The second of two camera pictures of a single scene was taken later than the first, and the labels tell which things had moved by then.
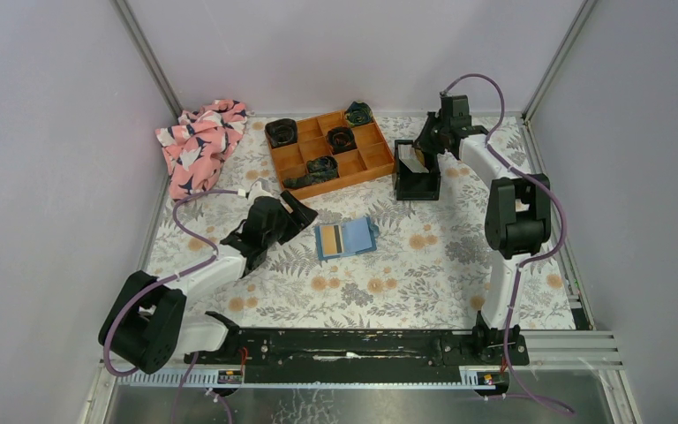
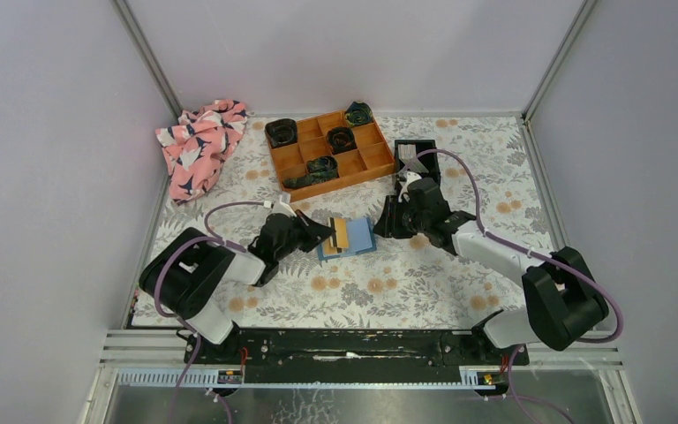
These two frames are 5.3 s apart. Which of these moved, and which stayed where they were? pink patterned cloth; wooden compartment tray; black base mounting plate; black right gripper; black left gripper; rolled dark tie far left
Moved: black right gripper; black left gripper
Stayed: wooden compartment tray; black base mounting plate; pink patterned cloth; rolled dark tie far left
